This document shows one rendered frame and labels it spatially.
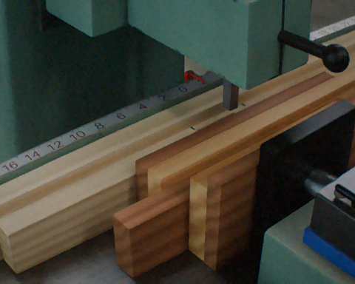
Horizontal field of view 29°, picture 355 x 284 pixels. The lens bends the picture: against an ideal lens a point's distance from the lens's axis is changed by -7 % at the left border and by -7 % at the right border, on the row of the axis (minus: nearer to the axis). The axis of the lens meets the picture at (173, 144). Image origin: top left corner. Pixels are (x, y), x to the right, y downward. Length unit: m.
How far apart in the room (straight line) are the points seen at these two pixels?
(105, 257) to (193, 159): 0.09
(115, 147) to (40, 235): 0.09
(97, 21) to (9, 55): 0.12
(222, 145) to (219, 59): 0.06
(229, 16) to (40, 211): 0.18
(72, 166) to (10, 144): 0.20
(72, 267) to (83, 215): 0.04
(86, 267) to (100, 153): 0.08
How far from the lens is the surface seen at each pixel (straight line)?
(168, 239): 0.49
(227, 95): 0.55
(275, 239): 0.43
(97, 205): 0.50
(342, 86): 0.60
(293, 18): 0.49
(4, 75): 0.65
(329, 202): 0.40
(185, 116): 0.55
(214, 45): 0.49
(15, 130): 0.68
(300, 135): 0.46
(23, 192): 0.49
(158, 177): 0.48
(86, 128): 0.53
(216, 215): 0.46
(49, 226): 0.49
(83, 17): 0.56
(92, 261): 0.50
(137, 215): 0.46
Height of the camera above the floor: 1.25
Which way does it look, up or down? 36 degrees down
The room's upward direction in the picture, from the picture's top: straight up
